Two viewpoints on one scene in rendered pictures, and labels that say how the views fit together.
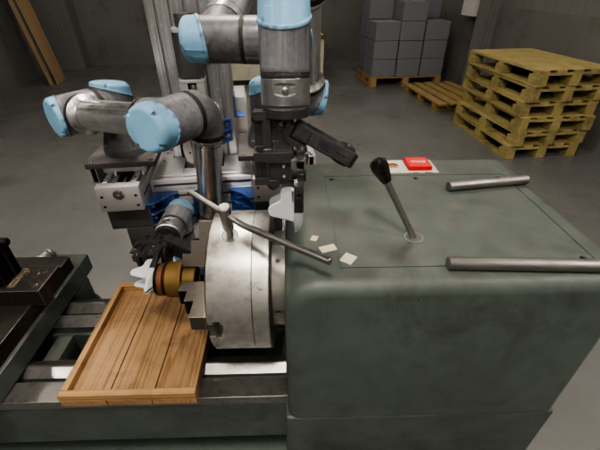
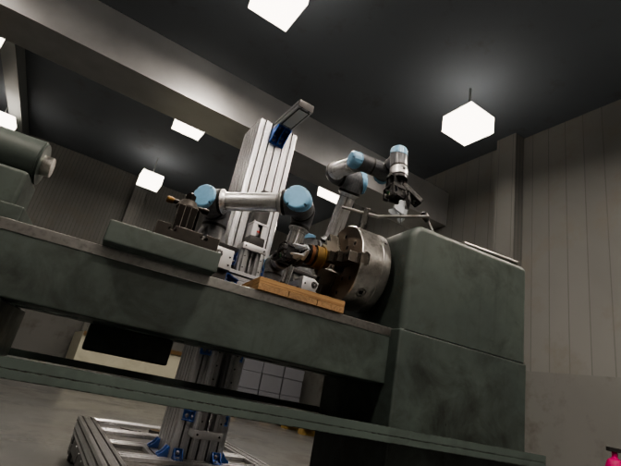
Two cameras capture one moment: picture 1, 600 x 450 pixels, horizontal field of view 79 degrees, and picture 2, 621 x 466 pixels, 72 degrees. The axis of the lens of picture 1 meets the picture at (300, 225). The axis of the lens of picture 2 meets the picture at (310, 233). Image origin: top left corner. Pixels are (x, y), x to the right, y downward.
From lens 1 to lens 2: 156 cm
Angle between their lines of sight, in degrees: 58
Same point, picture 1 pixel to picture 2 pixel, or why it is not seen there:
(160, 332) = not seen: hidden behind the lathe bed
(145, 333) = not seen: hidden behind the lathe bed
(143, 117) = (299, 190)
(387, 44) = (250, 374)
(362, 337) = (440, 263)
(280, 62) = (403, 160)
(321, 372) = (422, 286)
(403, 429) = (460, 361)
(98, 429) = (257, 334)
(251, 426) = (363, 362)
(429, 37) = (287, 375)
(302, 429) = (407, 345)
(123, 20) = not seen: outside the picture
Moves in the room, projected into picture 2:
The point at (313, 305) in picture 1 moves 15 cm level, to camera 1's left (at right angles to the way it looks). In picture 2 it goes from (423, 235) to (389, 222)
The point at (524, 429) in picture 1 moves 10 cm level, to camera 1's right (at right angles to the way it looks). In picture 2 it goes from (517, 382) to (537, 386)
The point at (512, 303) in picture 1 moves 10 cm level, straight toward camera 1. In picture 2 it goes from (490, 263) to (493, 253)
